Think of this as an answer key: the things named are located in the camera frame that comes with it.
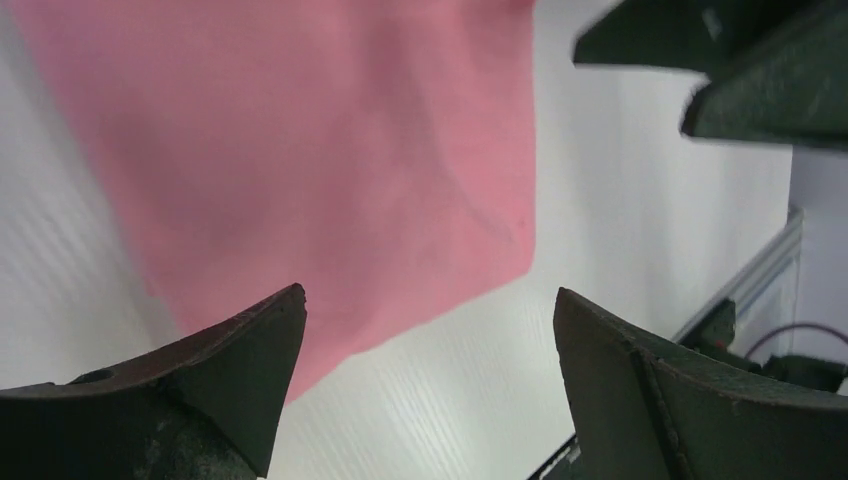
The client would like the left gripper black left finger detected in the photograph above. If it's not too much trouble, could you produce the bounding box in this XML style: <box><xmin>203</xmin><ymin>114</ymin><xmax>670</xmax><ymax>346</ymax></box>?
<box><xmin>1</xmin><ymin>284</ymin><xmax>307</xmax><ymax>479</ymax></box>

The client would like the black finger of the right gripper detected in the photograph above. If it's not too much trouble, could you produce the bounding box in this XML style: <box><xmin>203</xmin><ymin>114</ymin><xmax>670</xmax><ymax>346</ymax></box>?
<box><xmin>680</xmin><ymin>1</ymin><xmax>847</xmax><ymax>151</ymax></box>
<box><xmin>573</xmin><ymin>0</ymin><xmax>814</xmax><ymax>74</ymax></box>

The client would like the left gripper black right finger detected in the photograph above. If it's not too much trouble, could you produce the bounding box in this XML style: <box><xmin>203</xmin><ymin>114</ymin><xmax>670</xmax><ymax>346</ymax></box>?
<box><xmin>553</xmin><ymin>288</ymin><xmax>847</xmax><ymax>479</ymax></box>

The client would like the pink t-shirt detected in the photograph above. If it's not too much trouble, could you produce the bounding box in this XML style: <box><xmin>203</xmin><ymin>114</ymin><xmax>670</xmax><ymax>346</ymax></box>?
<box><xmin>3</xmin><ymin>1</ymin><xmax>536</xmax><ymax>398</ymax></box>

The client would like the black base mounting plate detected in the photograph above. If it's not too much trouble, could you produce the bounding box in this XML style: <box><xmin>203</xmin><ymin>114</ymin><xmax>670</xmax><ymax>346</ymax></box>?
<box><xmin>528</xmin><ymin>435</ymin><xmax>587</xmax><ymax>480</ymax></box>

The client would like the aluminium frame rail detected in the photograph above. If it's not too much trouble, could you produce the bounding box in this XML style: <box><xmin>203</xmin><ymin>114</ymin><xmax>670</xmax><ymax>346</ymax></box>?
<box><xmin>670</xmin><ymin>205</ymin><xmax>804</xmax><ymax>343</ymax></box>

